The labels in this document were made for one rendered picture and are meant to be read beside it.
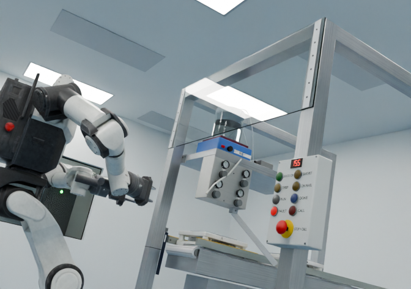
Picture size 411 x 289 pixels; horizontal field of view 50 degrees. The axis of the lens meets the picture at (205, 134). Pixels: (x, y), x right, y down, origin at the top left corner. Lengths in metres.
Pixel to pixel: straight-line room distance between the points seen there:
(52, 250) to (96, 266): 5.26
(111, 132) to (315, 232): 0.71
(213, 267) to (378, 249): 3.87
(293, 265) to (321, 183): 0.26
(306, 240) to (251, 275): 0.92
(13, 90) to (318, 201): 1.17
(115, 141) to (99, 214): 5.58
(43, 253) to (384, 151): 4.85
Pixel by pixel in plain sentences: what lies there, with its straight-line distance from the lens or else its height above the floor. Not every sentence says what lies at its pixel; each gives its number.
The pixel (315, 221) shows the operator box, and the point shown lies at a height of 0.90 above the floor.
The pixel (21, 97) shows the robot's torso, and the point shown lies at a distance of 1.79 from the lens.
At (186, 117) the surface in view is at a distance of 2.22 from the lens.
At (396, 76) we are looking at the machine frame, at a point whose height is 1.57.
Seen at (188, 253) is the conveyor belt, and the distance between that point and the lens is 1.98.
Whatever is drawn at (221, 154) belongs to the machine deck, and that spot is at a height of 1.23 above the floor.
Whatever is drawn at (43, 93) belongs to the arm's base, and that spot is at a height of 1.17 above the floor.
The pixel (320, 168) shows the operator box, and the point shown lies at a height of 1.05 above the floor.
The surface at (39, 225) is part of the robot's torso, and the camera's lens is 1.77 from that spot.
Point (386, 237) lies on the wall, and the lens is 5.65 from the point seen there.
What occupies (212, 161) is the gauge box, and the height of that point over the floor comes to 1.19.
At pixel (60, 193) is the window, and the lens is 6.99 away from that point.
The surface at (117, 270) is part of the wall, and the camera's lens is 7.17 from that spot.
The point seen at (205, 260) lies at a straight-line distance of 1.97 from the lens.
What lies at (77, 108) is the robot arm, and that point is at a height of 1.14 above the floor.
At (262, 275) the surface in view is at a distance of 2.16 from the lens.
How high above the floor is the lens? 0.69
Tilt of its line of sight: 18 degrees up
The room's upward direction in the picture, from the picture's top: 12 degrees clockwise
